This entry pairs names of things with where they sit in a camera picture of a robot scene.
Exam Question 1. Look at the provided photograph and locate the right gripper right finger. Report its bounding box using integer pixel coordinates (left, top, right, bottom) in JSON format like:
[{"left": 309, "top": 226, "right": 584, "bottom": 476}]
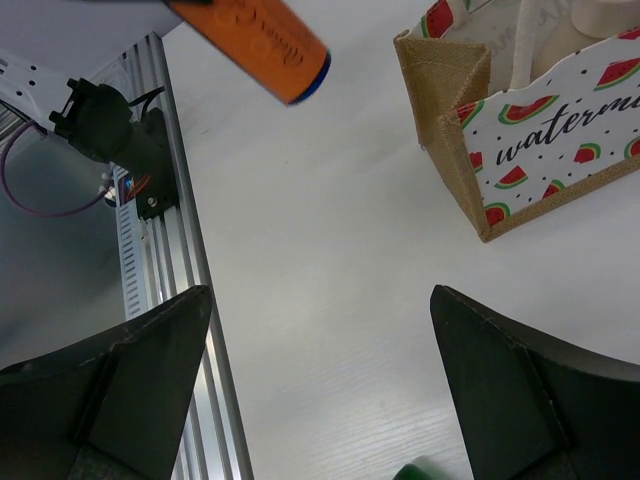
[{"left": 430, "top": 285, "right": 639, "bottom": 479}]

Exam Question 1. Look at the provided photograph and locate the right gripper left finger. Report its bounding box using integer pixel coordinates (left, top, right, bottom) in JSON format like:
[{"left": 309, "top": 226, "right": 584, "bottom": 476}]
[{"left": 1, "top": 297, "right": 201, "bottom": 479}]

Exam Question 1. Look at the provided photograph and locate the green dish soap bottle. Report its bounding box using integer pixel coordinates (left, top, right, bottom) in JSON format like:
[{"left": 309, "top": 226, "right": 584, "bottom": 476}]
[{"left": 391, "top": 455, "right": 473, "bottom": 480}]

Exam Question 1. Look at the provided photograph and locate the beige pump soap bottle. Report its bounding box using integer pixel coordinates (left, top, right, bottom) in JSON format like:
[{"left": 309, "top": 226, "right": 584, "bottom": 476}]
[{"left": 531, "top": 0, "right": 639, "bottom": 80}]

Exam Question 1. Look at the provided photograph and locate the orange blue spray can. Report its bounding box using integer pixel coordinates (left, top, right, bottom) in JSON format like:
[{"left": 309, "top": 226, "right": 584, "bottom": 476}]
[{"left": 166, "top": 0, "right": 331, "bottom": 105}]

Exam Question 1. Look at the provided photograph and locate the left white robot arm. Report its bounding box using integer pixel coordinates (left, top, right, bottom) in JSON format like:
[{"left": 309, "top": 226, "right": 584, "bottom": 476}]
[{"left": 1, "top": 50, "right": 164, "bottom": 163}]

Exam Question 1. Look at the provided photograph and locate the watermelon print canvas bag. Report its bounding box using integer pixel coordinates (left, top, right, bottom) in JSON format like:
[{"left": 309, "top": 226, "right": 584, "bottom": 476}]
[{"left": 394, "top": 1, "right": 639, "bottom": 242}]

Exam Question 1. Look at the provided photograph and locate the aluminium mounting rail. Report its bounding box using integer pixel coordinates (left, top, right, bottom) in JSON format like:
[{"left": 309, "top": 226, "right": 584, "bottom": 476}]
[{"left": 118, "top": 33, "right": 254, "bottom": 479}]

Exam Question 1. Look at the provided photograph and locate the white slotted cable duct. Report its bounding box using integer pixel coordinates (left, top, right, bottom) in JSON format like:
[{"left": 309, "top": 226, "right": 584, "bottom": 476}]
[{"left": 114, "top": 166, "right": 149, "bottom": 321}]

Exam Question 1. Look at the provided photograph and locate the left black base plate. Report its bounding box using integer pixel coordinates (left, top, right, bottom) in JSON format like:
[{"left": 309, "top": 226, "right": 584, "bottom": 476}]
[{"left": 127, "top": 107, "right": 179, "bottom": 220}]

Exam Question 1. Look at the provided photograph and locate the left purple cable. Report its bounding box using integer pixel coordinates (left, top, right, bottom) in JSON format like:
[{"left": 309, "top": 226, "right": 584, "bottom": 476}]
[{"left": 0, "top": 122, "right": 109, "bottom": 219}]

